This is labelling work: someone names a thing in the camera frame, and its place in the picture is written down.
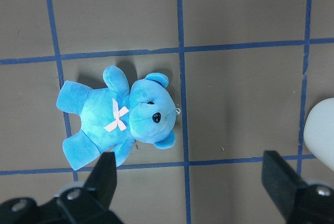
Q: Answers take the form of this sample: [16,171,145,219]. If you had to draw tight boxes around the blue plush teddy bear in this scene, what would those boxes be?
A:
[56,66,178,170]

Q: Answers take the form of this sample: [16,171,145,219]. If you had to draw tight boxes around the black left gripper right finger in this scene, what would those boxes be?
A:
[261,150,333,223]

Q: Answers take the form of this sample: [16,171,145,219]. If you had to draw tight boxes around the white plastic trash can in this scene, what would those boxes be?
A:
[303,98,333,170]

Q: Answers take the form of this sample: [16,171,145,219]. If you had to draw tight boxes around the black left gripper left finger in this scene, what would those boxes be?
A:
[1,152,122,223]

